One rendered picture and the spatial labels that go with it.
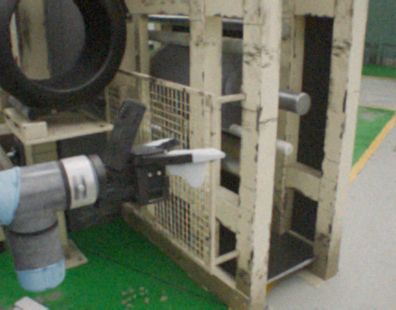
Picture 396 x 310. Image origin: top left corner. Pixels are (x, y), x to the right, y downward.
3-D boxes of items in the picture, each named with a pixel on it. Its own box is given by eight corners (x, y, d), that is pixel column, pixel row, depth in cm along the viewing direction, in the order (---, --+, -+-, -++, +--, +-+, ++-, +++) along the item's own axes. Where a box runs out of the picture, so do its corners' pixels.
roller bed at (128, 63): (93, 81, 225) (90, 23, 215) (119, 78, 233) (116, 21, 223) (109, 88, 210) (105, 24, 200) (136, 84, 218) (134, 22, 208)
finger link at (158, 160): (195, 159, 72) (142, 161, 72) (194, 149, 71) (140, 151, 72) (192, 166, 67) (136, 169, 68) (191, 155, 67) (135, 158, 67)
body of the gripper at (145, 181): (153, 188, 78) (88, 203, 72) (149, 140, 76) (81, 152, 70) (174, 198, 71) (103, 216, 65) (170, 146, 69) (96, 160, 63)
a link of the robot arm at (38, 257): (54, 253, 76) (46, 196, 72) (74, 287, 67) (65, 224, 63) (9, 265, 72) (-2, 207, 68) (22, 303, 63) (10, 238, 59)
